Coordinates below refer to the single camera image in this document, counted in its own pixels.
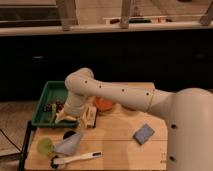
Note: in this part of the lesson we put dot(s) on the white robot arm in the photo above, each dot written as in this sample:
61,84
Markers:
188,114

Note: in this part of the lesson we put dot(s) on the dark metal cup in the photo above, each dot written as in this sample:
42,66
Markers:
68,134

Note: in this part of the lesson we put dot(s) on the dark grapes toy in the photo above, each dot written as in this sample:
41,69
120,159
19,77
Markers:
48,106

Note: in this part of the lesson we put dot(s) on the green plastic cup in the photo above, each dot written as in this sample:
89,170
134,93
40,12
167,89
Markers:
45,146

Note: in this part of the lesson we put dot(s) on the black table leg frame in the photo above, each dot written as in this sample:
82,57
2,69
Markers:
24,151

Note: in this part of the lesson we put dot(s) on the yellow banana toy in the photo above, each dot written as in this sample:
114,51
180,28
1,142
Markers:
64,117

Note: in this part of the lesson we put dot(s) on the blue sponge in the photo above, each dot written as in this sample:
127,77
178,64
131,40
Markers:
143,134

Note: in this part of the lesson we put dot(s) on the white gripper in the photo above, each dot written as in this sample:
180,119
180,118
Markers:
75,104

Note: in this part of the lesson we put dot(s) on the green vegetable toy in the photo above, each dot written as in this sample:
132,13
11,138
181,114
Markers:
53,112

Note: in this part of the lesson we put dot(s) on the grey blue towel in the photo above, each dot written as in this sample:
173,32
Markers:
69,145

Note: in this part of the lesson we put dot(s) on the green plastic tray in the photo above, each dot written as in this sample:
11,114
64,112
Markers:
53,91

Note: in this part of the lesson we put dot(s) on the white handled brush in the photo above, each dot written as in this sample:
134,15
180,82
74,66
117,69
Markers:
65,160

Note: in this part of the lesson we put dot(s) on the orange plastic bowl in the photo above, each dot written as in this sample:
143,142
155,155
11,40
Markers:
102,104

